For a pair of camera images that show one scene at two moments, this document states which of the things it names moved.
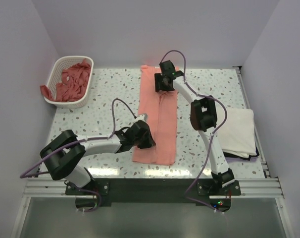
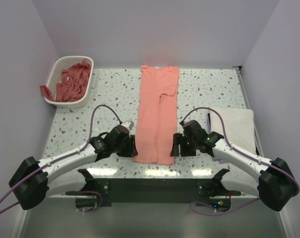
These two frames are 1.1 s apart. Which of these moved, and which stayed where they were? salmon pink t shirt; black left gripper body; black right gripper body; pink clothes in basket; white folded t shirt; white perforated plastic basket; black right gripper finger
Moved: black right gripper body; black right gripper finger; black left gripper body
Stayed: salmon pink t shirt; pink clothes in basket; white folded t shirt; white perforated plastic basket
